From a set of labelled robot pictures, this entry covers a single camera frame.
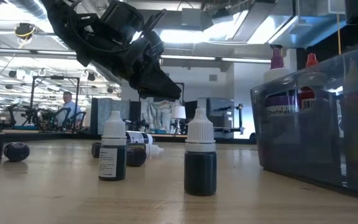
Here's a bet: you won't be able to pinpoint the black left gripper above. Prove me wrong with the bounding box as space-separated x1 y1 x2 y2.
76 30 182 100

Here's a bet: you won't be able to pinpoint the yellow hanging cable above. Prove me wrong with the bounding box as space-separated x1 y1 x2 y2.
336 12 342 55

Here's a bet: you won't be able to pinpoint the large purple-capped food coloring bottle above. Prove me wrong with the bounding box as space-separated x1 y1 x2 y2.
263 46 301 162

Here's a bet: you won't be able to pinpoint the small blue dropper bottle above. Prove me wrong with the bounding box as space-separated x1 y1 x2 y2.
183 108 218 197

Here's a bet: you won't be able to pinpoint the black metal table frame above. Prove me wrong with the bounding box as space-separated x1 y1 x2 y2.
0 132 257 145

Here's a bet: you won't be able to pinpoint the translucent grey plastic bin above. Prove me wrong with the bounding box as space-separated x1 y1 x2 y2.
250 46 358 200

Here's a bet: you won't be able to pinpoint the person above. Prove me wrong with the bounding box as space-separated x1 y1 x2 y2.
56 91 83 128

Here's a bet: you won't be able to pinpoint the small white-shade table lamp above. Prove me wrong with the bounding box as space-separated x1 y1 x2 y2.
170 105 187 135

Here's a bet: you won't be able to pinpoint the grey patterned divider panel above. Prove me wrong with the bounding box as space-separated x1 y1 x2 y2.
90 98 131 135

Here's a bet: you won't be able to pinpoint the black ceiling camera yellow cable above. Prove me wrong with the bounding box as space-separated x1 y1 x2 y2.
14 22 37 40

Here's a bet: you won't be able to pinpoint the black metal frame rig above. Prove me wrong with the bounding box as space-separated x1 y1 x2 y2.
29 75 81 133
175 82 185 108

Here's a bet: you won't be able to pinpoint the small red dropper bottle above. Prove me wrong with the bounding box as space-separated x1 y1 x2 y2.
126 145 148 168

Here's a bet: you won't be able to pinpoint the black background robot arms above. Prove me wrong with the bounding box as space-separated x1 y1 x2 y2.
6 104 88 131

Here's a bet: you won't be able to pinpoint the small dark labelled dropper bottle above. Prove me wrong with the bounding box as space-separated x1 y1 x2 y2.
98 110 127 182

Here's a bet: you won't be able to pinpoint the small white-labelled dropper bottle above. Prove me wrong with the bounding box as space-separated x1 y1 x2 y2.
125 131 154 146

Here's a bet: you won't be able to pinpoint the long ceiling light strip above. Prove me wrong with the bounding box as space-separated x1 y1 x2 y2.
0 46 272 65

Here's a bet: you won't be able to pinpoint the pale crumpled cloth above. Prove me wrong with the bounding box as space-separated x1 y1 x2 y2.
141 100 180 131

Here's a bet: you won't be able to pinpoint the large red-capped food coloring bottle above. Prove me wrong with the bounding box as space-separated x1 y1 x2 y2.
298 52 329 156

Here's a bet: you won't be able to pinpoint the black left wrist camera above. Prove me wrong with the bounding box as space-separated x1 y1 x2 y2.
103 1 145 37

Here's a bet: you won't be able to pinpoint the grey metal cabinet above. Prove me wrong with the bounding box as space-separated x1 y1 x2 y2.
197 96 246 139

